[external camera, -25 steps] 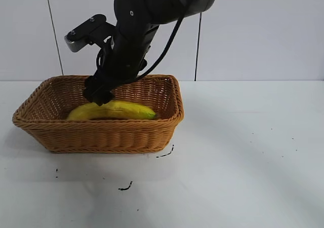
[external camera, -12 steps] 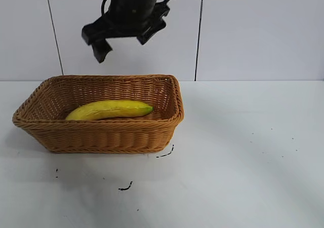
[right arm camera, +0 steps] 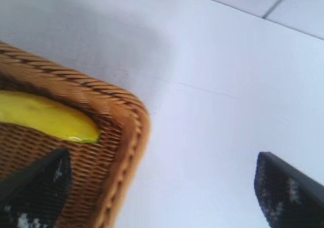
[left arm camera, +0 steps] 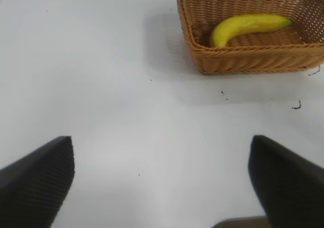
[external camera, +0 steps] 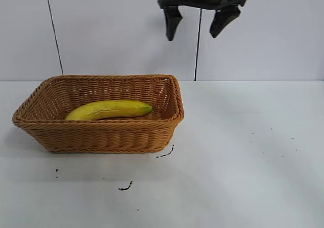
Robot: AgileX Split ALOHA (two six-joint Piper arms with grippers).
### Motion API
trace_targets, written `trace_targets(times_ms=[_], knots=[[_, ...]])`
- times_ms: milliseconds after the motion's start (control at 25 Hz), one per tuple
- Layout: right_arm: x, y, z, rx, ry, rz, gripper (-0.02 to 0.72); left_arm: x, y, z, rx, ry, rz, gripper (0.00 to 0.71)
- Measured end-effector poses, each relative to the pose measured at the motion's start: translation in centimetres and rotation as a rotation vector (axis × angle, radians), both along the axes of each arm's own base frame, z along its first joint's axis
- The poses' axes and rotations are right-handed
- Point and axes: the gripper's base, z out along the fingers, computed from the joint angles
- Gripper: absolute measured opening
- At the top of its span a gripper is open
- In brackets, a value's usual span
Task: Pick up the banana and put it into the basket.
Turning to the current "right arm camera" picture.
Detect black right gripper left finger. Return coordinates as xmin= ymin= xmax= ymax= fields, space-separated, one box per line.
xmin=0 ymin=147 xmax=73 ymax=228

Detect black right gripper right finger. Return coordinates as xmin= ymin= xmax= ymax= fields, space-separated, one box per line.
xmin=253 ymin=151 xmax=324 ymax=228

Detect yellow banana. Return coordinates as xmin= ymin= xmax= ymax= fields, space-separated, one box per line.
xmin=0 ymin=90 xmax=102 ymax=144

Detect brown wicker basket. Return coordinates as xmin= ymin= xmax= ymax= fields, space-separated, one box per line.
xmin=0 ymin=41 xmax=152 ymax=228

